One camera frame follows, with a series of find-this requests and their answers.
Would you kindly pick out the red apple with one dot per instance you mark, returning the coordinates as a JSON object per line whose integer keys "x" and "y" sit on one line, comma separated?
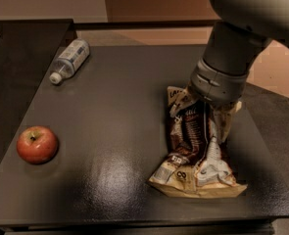
{"x": 37, "y": 145}

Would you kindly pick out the clear plastic water bottle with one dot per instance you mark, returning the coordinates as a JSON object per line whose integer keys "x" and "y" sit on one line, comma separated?
{"x": 70, "y": 60}

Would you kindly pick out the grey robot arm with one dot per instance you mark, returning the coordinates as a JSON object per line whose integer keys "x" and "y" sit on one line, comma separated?
{"x": 245, "y": 29}

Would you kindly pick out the brown chip bag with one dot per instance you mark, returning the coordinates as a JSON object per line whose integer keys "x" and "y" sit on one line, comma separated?
{"x": 197, "y": 166}

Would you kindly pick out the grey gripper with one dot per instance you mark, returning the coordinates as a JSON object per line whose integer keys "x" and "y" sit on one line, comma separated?
{"x": 216, "y": 83}

